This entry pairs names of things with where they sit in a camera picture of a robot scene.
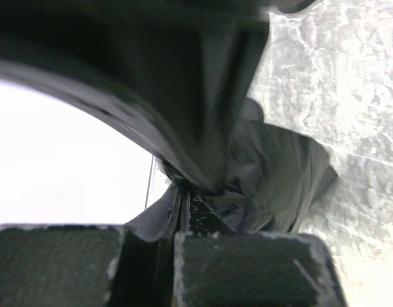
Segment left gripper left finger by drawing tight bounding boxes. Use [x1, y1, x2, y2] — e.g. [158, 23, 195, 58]
[0, 185, 182, 306]

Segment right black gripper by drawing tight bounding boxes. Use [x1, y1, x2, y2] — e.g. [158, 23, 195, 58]
[0, 1, 269, 193]

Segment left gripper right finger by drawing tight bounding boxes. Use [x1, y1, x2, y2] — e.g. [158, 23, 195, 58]
[173, 193, 347, 306]

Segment black trash bag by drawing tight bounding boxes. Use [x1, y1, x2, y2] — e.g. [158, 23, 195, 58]
[206, 98, 338, 233]

